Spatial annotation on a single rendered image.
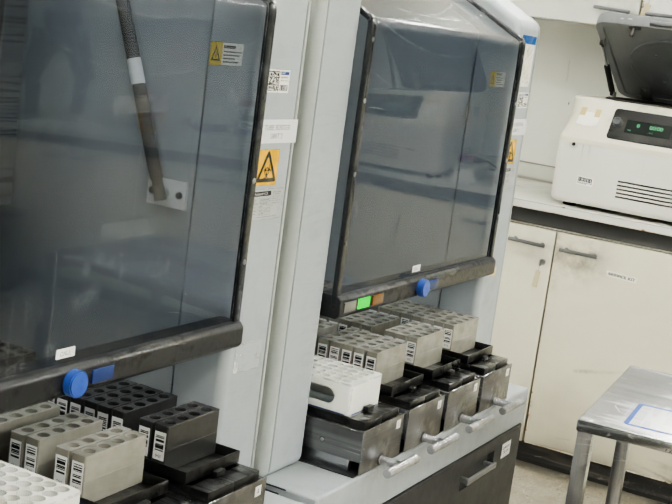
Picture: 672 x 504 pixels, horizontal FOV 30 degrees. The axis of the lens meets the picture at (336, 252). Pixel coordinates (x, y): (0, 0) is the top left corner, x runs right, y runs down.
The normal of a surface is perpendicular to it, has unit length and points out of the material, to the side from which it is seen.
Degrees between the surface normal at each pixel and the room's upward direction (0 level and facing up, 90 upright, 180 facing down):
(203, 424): 90
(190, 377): 90
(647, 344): 90
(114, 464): 90
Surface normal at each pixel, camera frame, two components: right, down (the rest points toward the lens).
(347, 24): 0.86, 0.20
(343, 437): -0.49, 0.09
